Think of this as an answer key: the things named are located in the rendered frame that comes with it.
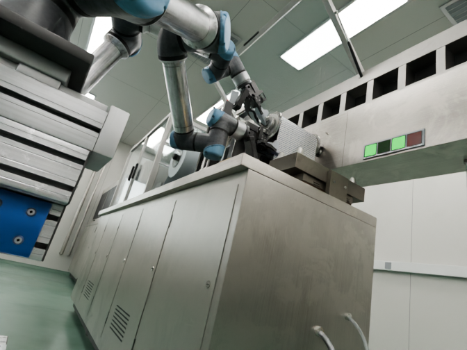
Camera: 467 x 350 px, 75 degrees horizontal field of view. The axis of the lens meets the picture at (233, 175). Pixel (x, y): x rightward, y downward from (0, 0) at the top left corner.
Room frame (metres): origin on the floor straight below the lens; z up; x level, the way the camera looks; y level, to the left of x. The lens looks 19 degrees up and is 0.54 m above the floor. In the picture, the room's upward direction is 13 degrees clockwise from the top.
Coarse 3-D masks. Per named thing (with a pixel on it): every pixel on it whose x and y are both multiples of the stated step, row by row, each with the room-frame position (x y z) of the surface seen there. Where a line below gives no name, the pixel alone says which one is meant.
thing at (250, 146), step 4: (248, 136) 1.10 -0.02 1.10; (252, 136) 1.10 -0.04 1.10; (244, 140) 1.13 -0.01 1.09; (248, 140) 1.10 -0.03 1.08; (252, 140) 1.10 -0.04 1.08; (248, 144) 1.11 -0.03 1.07; (252, 144) 1.10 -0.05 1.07; (248, 148) 1.12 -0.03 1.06; (252, 148) 1.10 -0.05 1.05; (248, 152) 1.13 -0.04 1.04; (252, 152) 1.11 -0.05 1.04; (256, 152) 1.11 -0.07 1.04; (252, 156) 1.11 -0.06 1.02; (256, 156) 1.12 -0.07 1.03
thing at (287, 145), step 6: (282, 138) 1.20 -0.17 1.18; (288, 138) 1.22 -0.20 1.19; (282, 144) 1.20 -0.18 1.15; (288, 144) 1.22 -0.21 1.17; (294, 144) 1.23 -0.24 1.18; (300, 144) 1.25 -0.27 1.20; (282, 150) 1.20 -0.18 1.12; (288, 150) 1.22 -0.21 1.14; (294, 150) 1.24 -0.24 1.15; (306, 150) 1.27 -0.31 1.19; (312, 150) 1.29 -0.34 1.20; (276, 156) 1.19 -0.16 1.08; (306, 156) 1.28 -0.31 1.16; (312, 156) 1.29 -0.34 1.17
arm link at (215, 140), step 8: (216, 128) 1.02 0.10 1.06; (200, 136) 1.03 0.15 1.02; (208, 136) 1.03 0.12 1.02; (216, 136) 1.02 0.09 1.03; (224, 136) 1.03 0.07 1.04; (200, 144) 1.04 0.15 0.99; (208, 144) 1.02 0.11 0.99; (216, 144) 1.02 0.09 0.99; (224, 144) 1.04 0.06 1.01; (208, 152) 1.02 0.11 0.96; (216, 152) 1.02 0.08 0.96
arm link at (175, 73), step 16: (160, 32) 0.75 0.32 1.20; (160, 48) 0.79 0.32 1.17; (176, 48) 0.77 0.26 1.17; (176, 64) 0.82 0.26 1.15; (176, 80) 0.87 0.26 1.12; (176, 96) 0.91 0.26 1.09; (176, 112) 0.96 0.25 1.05; (176, 128) 1.02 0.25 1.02; (192, 128) 1.04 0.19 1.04; (176, 144) 1.07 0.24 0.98; (192, 144) 1.05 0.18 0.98
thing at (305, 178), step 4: (296, 176) 1.06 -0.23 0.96; (300, 176) 1.04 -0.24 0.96; (304, 176) 1.03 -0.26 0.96; (308, 176) 1.04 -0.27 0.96; (300, 180) 1.04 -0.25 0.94; (304, 180) 1.03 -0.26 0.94; (308, 180) 1.04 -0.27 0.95; (312, 180) 1.05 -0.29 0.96; (316, 180) 1.06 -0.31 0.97; (308, 184) 1.04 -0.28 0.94; (312, 184) 1.05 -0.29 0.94; (316, 184) 1.06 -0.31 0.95; (320, 184) 1.07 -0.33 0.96; (324, 184) 1.08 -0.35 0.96; (316, 188) 1.07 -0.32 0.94; (320, 188) 1.07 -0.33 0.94; (324, 188) 1.08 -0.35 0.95; (348, 196) 1.15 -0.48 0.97; (348, 200) 1.15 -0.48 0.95
